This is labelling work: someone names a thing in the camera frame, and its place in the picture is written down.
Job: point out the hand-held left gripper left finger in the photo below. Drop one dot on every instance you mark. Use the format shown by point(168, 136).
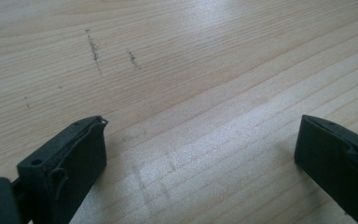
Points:
point(62, 161)

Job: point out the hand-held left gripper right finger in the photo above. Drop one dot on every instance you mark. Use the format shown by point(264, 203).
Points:
point(338, 165)

